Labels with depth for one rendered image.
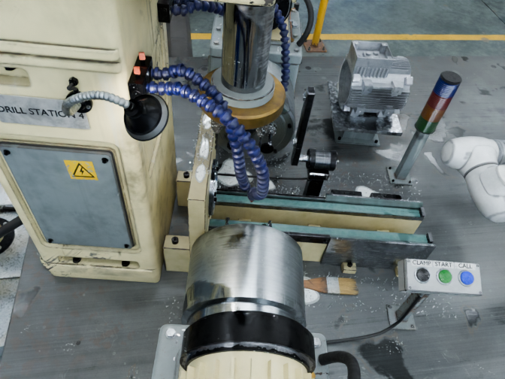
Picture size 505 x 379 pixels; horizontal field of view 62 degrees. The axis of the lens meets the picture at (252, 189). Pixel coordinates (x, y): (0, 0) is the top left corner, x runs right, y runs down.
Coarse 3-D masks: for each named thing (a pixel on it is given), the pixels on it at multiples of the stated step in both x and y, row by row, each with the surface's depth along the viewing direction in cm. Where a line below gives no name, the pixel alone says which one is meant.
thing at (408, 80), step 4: (396, 56) 148; (400, 56) 147; (352, 76) 138; (356, 76) 137; (352, 80) 138; (356, 80) 138; (404, 80) 140; (408, 80) 139; (412, 80) 139; (404, 84) 140; (408, 84) 139; (412, 84) 139; (344, 108) 147; (348, 108) 147; (396, 112) 148
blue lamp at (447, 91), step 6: (438, 78) 120; (438, 84) 120; (444, 84) 118; (450, 84) 123; (438, 90) 120; (444, 90) 119; (450, 90) 118; (456, 90) 119; (444, 96) 120; (450, 96) 120
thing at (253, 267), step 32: (256, 224) 87; (192, 256) 89; (224, 256) 82; (256, 256) 82; (288, 256) 85; (192, 288) 82; (224, 288) 78; (256, 288) 77; (288, 288) 81; (192, 320) 80
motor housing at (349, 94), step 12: (396, 60) 142; (408, 60) 142; (348, 72) 153; (396, 72) 140; (408, 72) 140; (348, 84) 155; (360, 84) 140; (384, 84) 140; (348, 96) 142; (360, 96) 141; (372, 96) 141; (384, 96) 141; (396, 96) 141; (372, 108) 145; (384, 108) 145; (396, 108) 146
